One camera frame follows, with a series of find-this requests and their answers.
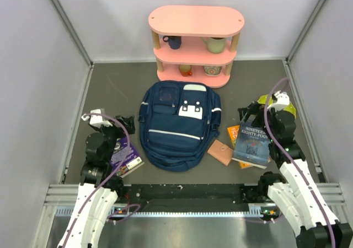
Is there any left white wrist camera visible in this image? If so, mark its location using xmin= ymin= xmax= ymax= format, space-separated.
xmin=81 ymin=109 xmax=113 ymax=128

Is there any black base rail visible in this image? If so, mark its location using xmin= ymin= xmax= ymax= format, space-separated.
xmin=114 ymin=184 xmax=276 ymax=213

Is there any green polka dot plate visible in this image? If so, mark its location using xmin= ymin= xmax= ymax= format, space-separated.
xmin=257 ymin=94 xmax=296 ymax=118

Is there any patterned ceramic bowl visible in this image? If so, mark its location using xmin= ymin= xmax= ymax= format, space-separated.
xmin=203 ymin=66 xmax=222 ymax=77

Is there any purple book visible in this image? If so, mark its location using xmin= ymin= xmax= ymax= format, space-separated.
xmin=110 ymin=137 xmax=144 ymax=178

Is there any pink three-tier shelf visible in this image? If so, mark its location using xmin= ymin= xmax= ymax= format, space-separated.
xmin=148 ymin=5 xmax=245 ymax=88

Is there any navy blue backpack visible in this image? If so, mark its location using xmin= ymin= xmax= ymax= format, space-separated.
xmin=138 ymin=80 xmax=222 ymax=172

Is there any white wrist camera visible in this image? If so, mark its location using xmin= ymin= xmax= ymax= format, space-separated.
xmin=267 ymin=91 xmax=290 ymax=111
xmin=81 ymin=109 xmax=113 ymax=128

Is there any pale green mug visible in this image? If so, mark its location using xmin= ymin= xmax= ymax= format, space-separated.
xmin=201 ymin=37 xmax=227 ymax=54

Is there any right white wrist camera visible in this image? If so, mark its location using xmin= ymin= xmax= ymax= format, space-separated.
xmin=267 ymin=91 xmax=290 ymax=111

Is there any tan leather wallet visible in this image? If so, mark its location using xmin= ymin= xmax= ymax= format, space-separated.
xmin=207 ymin=139 xmax=233 ymax=166

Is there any orange treehouse book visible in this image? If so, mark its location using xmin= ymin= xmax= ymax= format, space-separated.
xmin=227 ymin=125 xmax=270 ymax=169

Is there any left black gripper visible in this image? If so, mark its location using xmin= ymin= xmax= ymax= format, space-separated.
xmin=94 ymin=115 xmax=135 ymax=161

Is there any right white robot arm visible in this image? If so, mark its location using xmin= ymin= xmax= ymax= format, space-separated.
xmin=238 ymin=101 xmax=352 ymax=247

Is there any dark blue 1984 book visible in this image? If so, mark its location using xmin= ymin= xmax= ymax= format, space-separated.
xmin=232 ymin=121 xmax=270 ymax=169

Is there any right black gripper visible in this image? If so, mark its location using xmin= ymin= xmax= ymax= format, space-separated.
xmin=237 ymin=101 xmax=281 ymax=142

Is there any dark blue mug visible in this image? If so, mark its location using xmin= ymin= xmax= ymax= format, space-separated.
xmin=162 ymin=35 xmax=181 ymax=50

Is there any orange cup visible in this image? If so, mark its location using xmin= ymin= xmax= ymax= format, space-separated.
xmin=178 ymin=64 xmax=192 ymax=77

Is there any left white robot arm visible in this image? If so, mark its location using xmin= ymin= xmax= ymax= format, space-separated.
xmin=58 ymin=109 xmax=135 ymax=247

